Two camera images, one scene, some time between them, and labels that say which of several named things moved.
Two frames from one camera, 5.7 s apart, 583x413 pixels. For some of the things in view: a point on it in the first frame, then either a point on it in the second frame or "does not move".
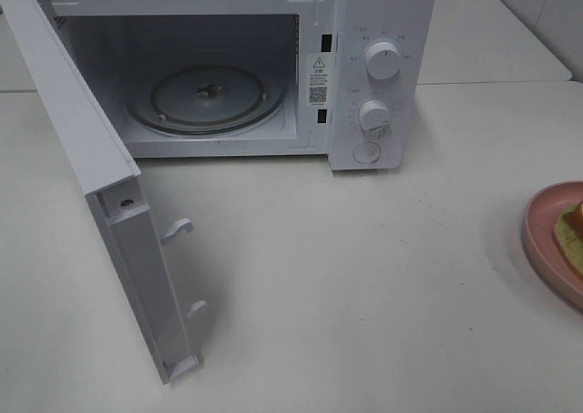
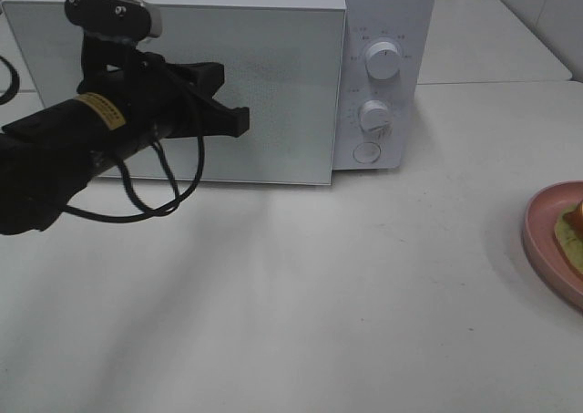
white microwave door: (111, 180) → (283, 58)
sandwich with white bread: (568, 232) does not move
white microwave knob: (374, 117) does not move
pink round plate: (540, 243) does not move
